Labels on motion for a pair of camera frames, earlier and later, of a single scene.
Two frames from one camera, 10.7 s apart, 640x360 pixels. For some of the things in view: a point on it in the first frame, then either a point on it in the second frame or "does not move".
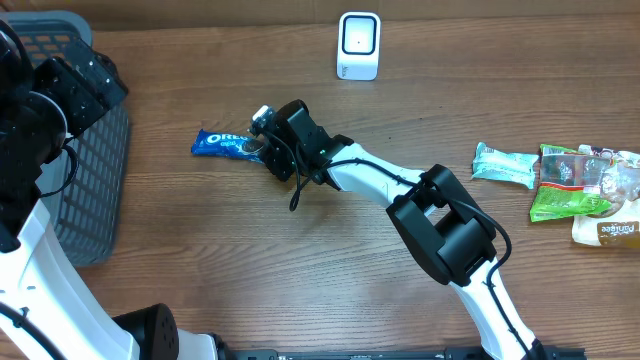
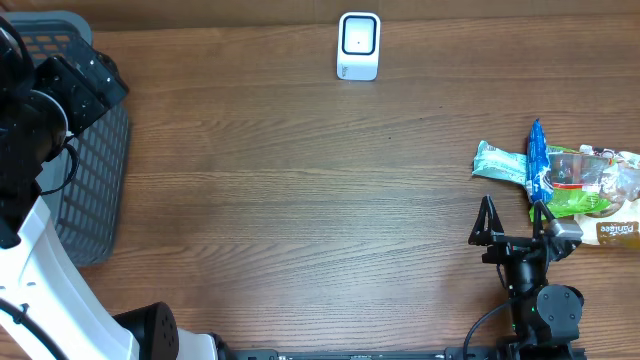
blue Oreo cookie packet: [226, 144] -> [538, 172]
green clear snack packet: [572, 184] does not move
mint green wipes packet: [493, 164] does not move
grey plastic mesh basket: [93, 211] does not move
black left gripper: [60, 74] does not move
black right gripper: [278, 169] -> [505, 245]
